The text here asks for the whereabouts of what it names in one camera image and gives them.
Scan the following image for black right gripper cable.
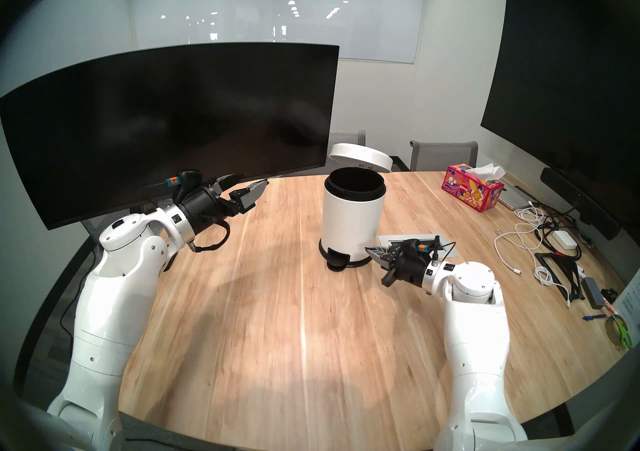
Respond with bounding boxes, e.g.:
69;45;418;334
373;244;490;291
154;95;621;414
432;236;457;265

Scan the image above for long white cable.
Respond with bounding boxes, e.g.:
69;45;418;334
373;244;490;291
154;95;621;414
494;223;540;276

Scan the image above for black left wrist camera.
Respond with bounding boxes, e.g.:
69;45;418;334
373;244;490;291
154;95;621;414
167;170;203;198

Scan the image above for white paper sheet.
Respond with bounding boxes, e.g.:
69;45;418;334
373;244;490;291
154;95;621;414
611;283;640;336

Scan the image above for red patterned tissue box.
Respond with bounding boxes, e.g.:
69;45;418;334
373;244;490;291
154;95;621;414
441;163;506;213

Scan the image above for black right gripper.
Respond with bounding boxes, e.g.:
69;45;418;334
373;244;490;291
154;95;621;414
364;240;437;288

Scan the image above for tape roll with green scissors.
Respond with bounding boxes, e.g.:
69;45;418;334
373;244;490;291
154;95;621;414
604;314;633;351

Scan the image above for white power adapter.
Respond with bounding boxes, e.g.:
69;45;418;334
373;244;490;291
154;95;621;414
552;229;580;250

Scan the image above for coiled white cable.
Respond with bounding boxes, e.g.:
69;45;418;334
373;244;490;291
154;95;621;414
534;266;571;308
515;205;546;228

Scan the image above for tangled black cables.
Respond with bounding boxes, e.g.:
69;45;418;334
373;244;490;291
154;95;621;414
535;200;586;261

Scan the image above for grey adapter hub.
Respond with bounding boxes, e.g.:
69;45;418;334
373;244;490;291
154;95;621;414
581;277;606;310

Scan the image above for black floor cable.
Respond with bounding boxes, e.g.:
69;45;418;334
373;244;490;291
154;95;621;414
60;250;96;351

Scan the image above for silver laptop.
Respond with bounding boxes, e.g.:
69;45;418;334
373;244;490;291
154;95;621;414
495;178;538;211

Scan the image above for curved black monitor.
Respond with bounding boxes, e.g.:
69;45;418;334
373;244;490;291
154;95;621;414
0;43;341;231

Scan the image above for black folding laptop stand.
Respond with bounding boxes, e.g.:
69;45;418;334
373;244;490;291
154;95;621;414
534;252;587;302

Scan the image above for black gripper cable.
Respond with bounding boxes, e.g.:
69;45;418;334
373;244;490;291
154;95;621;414
432;236;457;265
192;221;231;253

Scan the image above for white table power outlet box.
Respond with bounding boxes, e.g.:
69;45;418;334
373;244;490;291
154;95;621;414
378;234;459;262

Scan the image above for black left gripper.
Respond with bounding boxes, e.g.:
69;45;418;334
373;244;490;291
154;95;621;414
179;173;270;238

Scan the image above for large black wall display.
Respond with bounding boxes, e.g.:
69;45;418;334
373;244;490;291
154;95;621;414
481;0;640;236

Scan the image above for glass whiteboard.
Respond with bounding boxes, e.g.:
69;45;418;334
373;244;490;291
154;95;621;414
130;0;428;64

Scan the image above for white pedal trash can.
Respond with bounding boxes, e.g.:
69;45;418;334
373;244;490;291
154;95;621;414
318;143;394;272

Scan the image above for black video sound bar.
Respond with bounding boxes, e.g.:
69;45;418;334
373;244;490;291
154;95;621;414
540;167;621;241

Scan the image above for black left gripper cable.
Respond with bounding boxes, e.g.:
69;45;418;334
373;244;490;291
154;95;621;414
192;221;231;253

